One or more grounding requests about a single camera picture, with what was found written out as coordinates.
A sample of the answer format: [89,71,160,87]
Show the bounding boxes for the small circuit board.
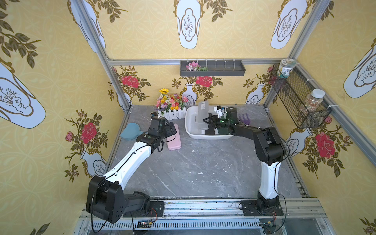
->
[137,220,153,229]

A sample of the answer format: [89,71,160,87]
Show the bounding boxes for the black wire basket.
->
[269,64,332,129]

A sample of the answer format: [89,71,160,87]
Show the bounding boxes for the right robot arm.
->
[203,115,287,214]

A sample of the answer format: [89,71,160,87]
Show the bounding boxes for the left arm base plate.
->
[123,201,165,218]

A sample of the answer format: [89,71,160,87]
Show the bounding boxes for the flowers in white fence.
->
[155,88,189,120]

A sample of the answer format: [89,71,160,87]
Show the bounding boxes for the green pencil case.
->
[217,127,232,136]

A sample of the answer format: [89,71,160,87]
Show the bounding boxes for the clear pencil case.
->
[195,101,209,131]

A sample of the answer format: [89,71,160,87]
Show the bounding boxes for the black pencil case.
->
[205,126,215,136]

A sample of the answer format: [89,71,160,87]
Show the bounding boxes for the aluminium front rail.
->
[73,198,336,235]

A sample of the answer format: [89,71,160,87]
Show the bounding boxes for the glass jar white lid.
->
[300,89,326,114]

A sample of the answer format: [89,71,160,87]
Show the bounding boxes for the pink pencil case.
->
[166,123,182,151]

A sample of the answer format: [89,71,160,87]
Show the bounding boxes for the white plastic storage box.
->
[185,106,232,140]

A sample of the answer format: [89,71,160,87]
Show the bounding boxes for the patterned tin jar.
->
[276,58,297,78]

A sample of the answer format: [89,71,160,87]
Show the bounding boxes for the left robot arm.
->
[86,122,177,224]

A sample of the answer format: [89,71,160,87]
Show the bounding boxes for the purple garden fork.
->
[239,114,251,125]

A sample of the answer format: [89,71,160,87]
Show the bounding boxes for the grey wall shelf tray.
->
[180,59,246,77]

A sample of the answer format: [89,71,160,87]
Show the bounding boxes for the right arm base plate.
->
[239,200,284,216]

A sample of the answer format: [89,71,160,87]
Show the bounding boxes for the pink flowers in tray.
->
[186,61,208,71]

